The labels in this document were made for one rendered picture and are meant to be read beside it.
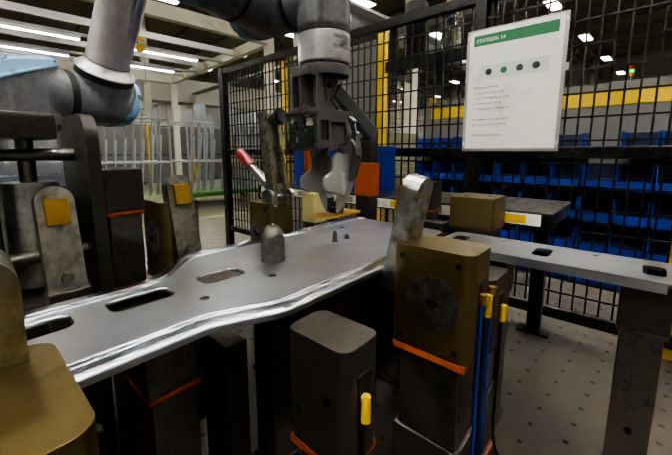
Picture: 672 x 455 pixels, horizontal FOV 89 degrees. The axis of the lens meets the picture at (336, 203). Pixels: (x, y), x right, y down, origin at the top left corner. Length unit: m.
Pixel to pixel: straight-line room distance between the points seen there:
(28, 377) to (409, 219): 0.32
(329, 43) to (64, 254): 0.41
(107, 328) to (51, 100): 0.63
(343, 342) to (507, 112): 0.80
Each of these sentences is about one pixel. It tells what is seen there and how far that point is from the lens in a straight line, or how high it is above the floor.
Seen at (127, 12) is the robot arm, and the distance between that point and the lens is 0.91.
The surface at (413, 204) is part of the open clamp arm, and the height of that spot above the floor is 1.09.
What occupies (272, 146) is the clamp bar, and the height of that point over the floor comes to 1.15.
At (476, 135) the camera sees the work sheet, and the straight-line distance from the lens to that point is 1.01.
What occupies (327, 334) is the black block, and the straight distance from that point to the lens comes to 0.31.
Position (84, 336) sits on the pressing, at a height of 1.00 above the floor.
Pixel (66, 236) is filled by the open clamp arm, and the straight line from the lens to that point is 0.50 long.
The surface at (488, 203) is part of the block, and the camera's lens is 0.67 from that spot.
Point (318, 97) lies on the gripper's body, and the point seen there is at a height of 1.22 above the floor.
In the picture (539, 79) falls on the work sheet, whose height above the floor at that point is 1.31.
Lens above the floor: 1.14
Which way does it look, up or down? 8 degrees down
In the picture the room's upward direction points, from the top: straight up
